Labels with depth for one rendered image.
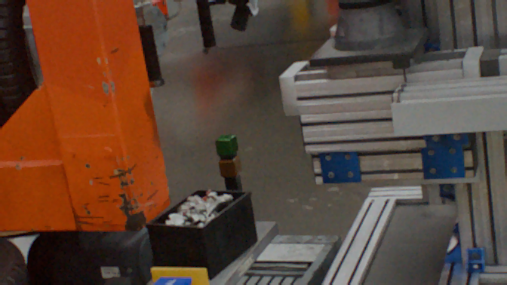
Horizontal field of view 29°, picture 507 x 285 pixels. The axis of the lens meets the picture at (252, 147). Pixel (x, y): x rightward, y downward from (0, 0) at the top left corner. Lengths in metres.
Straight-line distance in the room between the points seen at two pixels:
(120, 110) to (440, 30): 0.74
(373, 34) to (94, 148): 0.63
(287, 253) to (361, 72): 1.00
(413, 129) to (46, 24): 0.77
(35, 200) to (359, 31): 0.80
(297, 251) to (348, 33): 1.07
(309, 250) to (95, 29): 1.24
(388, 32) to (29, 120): 0.79
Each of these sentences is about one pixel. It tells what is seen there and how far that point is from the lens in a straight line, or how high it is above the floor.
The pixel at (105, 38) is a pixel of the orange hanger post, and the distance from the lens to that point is 1.99.
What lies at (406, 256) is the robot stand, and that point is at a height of 0.21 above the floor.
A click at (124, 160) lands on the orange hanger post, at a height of 0.68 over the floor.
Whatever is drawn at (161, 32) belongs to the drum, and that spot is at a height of 0.84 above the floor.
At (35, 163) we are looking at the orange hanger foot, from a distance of 2.17.
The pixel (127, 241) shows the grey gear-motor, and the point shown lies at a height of 0.40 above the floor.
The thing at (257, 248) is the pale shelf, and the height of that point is 0.44.
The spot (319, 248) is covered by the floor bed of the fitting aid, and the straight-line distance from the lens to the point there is 2.98.
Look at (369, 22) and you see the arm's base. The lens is 2.07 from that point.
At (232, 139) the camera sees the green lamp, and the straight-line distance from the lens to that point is 2.15.
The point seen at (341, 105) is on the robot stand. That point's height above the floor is 0.70.
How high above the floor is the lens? 1.25
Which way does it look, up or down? 17 degrees down
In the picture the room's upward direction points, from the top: 9 degrees counter-clockwise
